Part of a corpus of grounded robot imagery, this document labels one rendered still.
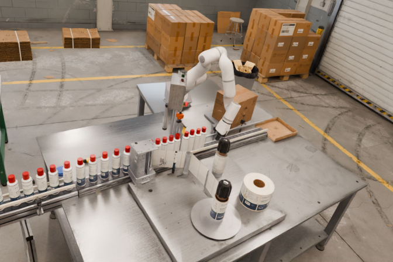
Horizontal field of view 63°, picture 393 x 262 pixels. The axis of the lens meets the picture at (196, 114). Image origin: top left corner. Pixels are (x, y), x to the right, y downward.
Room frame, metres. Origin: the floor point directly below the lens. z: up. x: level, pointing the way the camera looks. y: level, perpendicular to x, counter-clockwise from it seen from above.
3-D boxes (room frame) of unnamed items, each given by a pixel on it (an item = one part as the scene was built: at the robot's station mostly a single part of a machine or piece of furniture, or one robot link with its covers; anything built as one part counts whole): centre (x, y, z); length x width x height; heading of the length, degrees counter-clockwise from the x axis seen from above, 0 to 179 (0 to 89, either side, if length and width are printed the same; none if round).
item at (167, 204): (1.49, -0.17, 0.86); 0.80 x 0.67 x 0.05; 129
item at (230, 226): (1.34, -0.23, 0.89); 0.31 x 0.31 x 0.01
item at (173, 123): (1.99, 0.14, 1.16); 0.04 x 0.04 x 0.67; 39
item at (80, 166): (1.41, 0.63, 0.98); 0.05 x 0.05 x 0.20
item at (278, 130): (2.54, -0.75, 0.85); 0.30 x 0.26 x 0.04; 129
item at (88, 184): (1.91, 0.02, 0.86); 1.65 x 0.08 x 0.04; 129
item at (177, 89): (1.91, 0.15, 1.38); 0.17 x 0.10 x 0.19; 4
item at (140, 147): (1.57, 0.28, 1.14); 0.14 x 0.11 x 0.01; 129
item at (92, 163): (1.46, 0.57, 0.98); 0.05 x 0.05 x 0.20
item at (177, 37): (5.83, 0.62, 0.45); 1.20 x 0.84 x 0.89; 33
